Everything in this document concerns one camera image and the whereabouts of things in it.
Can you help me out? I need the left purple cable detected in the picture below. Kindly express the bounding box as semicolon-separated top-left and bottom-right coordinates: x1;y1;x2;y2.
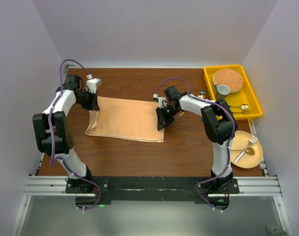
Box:
49;59;101;211

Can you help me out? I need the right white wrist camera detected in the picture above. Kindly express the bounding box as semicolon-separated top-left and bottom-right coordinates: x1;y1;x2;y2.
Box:
153;93;168;108

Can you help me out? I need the beige round plate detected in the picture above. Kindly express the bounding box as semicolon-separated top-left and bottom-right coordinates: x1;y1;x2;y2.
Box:
231;131;263;169

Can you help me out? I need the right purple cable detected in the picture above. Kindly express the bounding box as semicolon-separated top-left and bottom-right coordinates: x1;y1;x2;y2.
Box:
154;77;237;214

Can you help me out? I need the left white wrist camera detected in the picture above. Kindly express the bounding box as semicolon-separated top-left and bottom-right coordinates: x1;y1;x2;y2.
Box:
86;74;102;94

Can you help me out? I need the woven orange round plate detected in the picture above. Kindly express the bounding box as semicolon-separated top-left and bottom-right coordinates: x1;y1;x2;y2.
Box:
213;69;244;93

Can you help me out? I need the grey white cup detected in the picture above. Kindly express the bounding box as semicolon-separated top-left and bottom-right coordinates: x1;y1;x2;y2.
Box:
215;85;230;101

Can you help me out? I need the silver fork on plate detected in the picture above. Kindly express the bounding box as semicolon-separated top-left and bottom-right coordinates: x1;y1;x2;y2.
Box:
234;134;259;163

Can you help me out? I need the gold black spoon in tray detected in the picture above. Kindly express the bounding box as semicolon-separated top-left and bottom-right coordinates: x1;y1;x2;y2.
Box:
230;104;249;111

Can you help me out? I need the gold spoon on plate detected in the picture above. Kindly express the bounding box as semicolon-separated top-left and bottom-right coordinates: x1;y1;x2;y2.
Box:
231;147;255;155

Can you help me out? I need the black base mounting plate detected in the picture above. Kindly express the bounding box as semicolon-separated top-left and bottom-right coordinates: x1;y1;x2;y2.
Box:
65;176;240;209

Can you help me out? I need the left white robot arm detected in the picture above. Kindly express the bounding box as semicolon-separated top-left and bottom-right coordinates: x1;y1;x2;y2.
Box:
32;75;102;193

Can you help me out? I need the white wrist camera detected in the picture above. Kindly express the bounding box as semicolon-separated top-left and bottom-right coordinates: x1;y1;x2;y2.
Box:
153;93;168;108
86;74;102;94

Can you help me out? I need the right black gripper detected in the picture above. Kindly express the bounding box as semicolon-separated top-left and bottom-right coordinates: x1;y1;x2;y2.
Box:
156;105;180;131

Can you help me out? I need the aluminium rail frame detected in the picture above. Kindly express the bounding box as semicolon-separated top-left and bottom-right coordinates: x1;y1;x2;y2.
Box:
10;118;293;236

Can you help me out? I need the purple cable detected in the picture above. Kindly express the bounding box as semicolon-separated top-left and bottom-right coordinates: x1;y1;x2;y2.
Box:
154;77;237;214
49;59;101;211

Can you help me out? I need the peach satin napkin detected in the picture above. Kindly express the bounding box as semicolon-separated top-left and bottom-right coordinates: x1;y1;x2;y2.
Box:
85;96;164;143

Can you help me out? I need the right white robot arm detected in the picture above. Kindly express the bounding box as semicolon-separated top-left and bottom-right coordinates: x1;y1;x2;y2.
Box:
153;86;238;193

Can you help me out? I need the yellow plastic tray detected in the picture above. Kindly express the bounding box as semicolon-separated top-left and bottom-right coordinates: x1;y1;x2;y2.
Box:
203;64;263;120

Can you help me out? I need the black handled utensil in tray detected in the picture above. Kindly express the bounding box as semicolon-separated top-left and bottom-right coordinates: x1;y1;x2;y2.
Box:
232;111;247;115

